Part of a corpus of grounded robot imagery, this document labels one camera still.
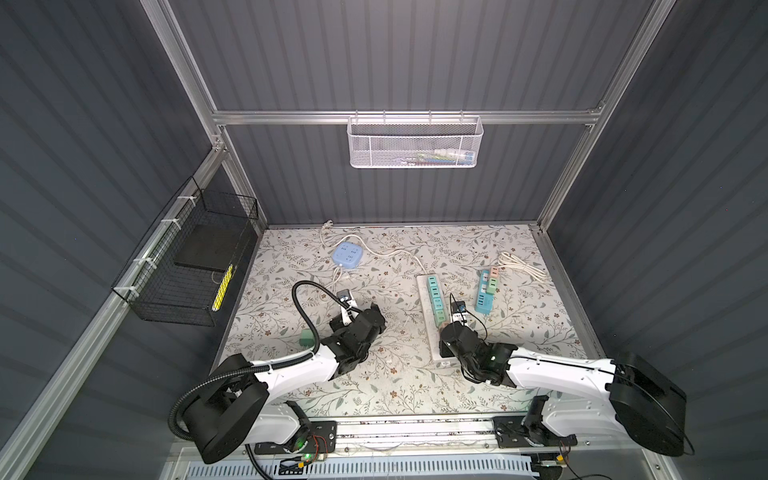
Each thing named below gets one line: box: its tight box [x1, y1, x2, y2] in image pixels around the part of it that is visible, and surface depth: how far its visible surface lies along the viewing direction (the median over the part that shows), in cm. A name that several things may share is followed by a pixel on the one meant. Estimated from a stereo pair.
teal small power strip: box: [474, 269, 494, 314], surface depth 98 cm
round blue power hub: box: [332, 242, 363, 269], surface depth 111 cm
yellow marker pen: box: [212, 264, 233, 312], surface depth 69 cm
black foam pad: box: [174, 222, 244, 272], surface depth 77 cm
